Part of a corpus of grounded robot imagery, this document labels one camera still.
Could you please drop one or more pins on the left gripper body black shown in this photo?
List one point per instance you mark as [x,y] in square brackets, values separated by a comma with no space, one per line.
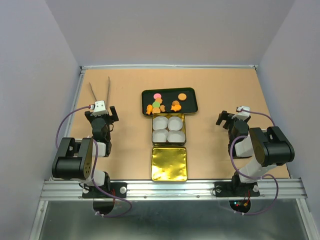
[108,119]

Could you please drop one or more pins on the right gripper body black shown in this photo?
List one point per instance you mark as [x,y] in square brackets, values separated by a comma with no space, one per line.
[229,122]

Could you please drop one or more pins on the metal tongs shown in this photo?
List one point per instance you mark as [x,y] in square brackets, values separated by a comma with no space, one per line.
[107,94]

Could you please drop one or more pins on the orange fish cookie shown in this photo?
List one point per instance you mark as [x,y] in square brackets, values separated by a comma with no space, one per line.
[149,109]
[176,108]

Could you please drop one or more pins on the orange flower cookie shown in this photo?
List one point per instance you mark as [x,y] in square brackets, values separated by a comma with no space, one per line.
[159,100]

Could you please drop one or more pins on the pink sandwich cookie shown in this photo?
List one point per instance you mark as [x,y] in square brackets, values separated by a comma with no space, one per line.
[157,95]

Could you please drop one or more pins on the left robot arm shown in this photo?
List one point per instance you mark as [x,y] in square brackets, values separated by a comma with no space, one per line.
[73,159]

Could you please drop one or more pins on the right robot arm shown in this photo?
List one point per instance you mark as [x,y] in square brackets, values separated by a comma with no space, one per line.
[266,149]

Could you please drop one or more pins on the black serving tray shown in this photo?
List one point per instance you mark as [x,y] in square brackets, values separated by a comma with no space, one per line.
[168,95]

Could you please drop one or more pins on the gold cookie tin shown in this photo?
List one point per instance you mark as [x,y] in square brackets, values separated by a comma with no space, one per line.
[168,115]

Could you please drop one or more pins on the round dotted tan biscuit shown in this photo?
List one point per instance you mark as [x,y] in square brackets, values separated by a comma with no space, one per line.
[156,110]

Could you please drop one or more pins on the green sandwich cookie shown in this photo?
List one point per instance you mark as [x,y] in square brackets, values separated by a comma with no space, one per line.
[156,104]

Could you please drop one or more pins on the white paper cup back left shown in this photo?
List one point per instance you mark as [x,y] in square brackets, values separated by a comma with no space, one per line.
[159,123]

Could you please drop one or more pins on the white paper cup back right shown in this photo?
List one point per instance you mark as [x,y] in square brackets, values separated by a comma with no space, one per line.
[175,123]

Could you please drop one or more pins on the white paper cup front right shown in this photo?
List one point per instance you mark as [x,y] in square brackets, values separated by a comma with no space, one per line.
[176,136]

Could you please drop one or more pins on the swirl tan cookie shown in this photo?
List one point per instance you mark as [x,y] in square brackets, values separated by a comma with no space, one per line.
[175,102]

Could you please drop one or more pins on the gold tin lid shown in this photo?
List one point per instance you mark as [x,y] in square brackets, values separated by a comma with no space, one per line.
[169,164]

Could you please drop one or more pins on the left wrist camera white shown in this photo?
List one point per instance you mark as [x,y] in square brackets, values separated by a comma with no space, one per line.
[99,108]

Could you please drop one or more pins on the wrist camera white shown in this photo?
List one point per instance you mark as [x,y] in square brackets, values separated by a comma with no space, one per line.
[99,108]
[242,113]

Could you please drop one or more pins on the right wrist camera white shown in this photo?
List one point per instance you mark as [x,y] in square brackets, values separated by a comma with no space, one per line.
[242,113]

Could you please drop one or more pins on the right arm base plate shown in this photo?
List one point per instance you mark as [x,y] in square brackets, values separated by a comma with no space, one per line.
[226,189]

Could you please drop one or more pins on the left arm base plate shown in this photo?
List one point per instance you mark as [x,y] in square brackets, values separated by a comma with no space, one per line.
[118,189]

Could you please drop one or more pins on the aluminium rail frame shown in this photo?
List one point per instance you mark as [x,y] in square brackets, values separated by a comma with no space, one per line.
[63,214]

